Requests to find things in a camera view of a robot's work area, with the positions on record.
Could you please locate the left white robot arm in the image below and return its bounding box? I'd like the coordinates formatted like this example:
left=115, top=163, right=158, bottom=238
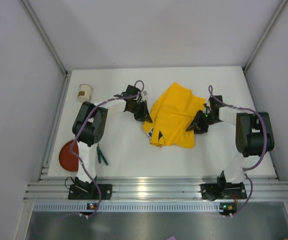
left=70, top=85, right=152, bottom=184

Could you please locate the red round plate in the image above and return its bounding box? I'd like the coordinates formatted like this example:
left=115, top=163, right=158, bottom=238
left=59, top=140, right=79, bottom=172

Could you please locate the aluminium mounting rail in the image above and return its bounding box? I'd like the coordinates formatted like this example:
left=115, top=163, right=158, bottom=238
left=24, top=177, right=288, bottom=202

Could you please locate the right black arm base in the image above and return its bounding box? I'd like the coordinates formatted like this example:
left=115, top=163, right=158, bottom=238
left=200, top=172, right=247, bottom=201

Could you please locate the fork with green handle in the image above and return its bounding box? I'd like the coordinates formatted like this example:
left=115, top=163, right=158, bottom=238
left=96, top=145, right=102, bottom=164

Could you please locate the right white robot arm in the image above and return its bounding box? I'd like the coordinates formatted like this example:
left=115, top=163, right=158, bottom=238
left=186, top=94, right=274, bottom=184

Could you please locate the spoon with green handle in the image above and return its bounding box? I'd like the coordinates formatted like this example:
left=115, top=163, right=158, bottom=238
left=101, top=151, right=109, bottom=166

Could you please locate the white paper cup brown sleeve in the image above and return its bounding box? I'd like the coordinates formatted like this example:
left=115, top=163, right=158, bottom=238
left=77, top=84, right=93, bottom=103

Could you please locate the slotted grey cable duct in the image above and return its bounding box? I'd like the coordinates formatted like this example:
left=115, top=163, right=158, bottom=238
left=33, top=201, right=237, bottom=213

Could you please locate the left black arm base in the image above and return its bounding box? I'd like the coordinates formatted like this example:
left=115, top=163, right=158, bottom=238
left=64, top=177, right=113, bottom=200

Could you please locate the yellow printed cloth mat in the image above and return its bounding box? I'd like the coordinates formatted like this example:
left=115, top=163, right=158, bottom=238
left=143, top=82, right=206, bottom=149

